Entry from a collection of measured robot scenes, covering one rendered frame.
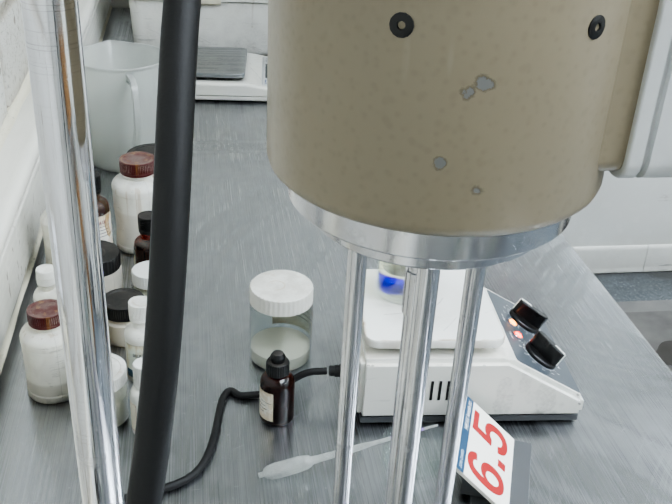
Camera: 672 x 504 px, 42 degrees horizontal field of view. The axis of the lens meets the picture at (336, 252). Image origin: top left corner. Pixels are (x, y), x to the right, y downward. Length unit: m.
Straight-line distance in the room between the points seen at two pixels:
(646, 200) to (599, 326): 1.68
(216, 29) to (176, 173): 1.60
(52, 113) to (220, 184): 0.95
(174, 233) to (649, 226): 2.54
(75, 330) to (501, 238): 0.14
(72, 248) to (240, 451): 0.49
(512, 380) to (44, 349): 0.40
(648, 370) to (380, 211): 0.70
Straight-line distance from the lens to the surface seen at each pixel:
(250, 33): 1.75
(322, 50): 0.22
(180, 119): 0.15
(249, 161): 1.27
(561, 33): 0.22
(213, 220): 1.10
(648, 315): 1.78
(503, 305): 0.85
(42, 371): 0.79
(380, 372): 0.74
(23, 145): 1.07
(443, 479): 0.36
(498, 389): 0.77
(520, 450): 0.77
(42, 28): 0.25
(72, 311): 0.29
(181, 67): 0.16
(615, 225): 2.62
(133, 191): 0.99
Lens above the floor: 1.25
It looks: 29 degrees down
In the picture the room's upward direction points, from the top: 3 degrees clockwise
